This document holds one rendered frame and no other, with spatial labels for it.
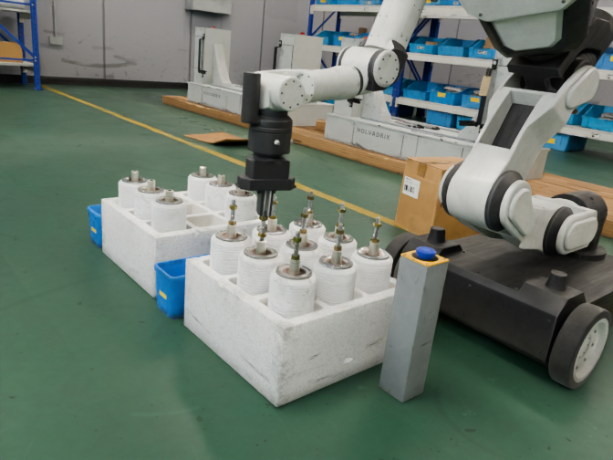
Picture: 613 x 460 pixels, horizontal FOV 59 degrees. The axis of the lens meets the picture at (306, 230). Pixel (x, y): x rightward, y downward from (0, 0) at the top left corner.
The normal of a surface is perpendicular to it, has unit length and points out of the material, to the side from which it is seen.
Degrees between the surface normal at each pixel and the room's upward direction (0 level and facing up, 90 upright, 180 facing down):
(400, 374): 90
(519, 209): 90
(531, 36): 133
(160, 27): 90
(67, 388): 0
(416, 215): 89
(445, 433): 0
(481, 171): 47
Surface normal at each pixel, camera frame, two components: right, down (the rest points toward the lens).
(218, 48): 0.63, -0.07
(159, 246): 0.63, 0.30
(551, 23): -0.42, 0.81
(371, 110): -0.76, 0.13
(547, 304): -0.47, -0.57
